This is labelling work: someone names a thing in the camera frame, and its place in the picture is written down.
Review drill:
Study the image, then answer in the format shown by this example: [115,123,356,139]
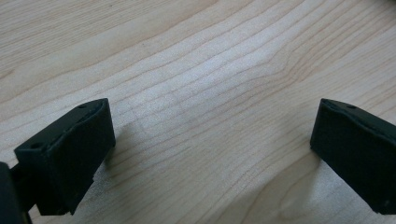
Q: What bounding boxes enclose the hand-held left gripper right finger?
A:
[310,98,396,215]

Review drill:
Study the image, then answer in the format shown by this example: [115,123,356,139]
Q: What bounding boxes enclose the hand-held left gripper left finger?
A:
[13,98,117,217]

